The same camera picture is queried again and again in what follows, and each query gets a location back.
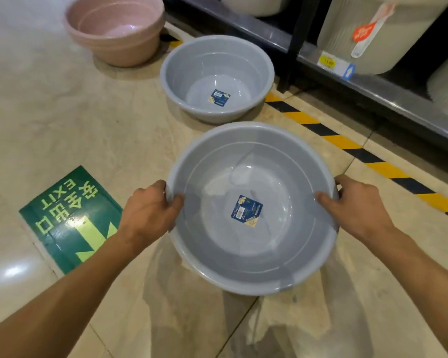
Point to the person's right forearm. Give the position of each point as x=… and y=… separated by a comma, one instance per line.
x=422, y=279

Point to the black yellow hazard tape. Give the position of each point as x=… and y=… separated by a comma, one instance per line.
x=358, y=152

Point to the blue basin label sticker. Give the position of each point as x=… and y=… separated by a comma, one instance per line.
x=219, y=98
x=247, y=211

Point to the green floor exit sign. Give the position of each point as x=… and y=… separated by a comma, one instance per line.
x=72, y=219

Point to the beige ribbed plastic bucket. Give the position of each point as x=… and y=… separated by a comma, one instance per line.
x=377, y=29

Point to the grey plastic basin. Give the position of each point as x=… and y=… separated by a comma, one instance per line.
x=216, y=78
x=252, y=208

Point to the metal store shelf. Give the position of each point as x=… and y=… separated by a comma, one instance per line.
x=321, y=59

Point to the person's left hand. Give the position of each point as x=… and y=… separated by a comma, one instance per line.
x=145, y=216

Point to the person's left thumb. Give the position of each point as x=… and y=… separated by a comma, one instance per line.
x=173, y=206

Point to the yellow shelf price tag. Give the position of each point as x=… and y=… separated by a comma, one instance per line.
x=336, y=65

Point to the person's left forearm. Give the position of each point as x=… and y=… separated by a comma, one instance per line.
x=56, y=301

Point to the person's right thumb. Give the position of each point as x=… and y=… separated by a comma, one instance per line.
x=326, y=203

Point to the person's right hand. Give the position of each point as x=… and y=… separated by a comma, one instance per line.
x=358, y=210

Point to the orange white hang tag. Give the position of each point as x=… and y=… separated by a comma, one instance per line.
x=369, y=29

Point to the pink plastic basin stack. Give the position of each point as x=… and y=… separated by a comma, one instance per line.
x=115, y=27

